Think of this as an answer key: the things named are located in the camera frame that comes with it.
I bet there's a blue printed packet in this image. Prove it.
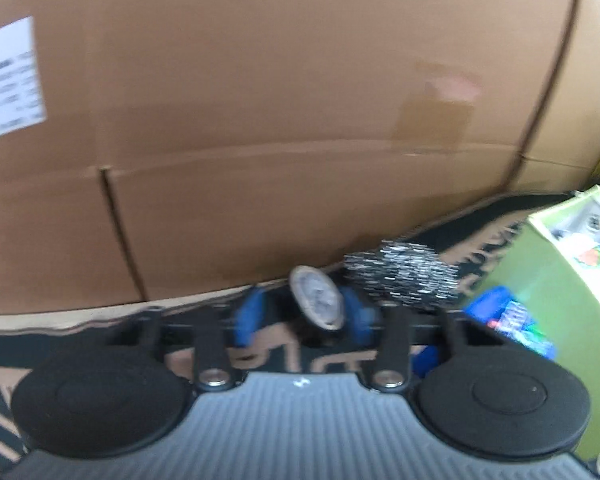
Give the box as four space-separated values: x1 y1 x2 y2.
464 285 558 361

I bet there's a lime green cardboard box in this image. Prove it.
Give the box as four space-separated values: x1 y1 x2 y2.
459 184 600 462

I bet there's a small jar with round lid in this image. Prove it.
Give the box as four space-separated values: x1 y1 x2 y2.
288 265 345 348

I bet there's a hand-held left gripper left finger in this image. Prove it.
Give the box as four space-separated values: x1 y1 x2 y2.
102 286 269 394

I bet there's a large brown cardboard box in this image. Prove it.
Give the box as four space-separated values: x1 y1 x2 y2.
0 0 600 317

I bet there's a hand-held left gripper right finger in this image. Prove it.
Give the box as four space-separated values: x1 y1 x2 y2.
340 285 511 394

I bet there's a brown patterned blanket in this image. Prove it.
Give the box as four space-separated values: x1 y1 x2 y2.
0 191 600 480

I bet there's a white paper label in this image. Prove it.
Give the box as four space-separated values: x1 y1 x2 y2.
0 16 49 144

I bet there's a steel wool scrubber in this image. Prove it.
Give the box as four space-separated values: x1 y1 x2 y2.
343 239 462 312

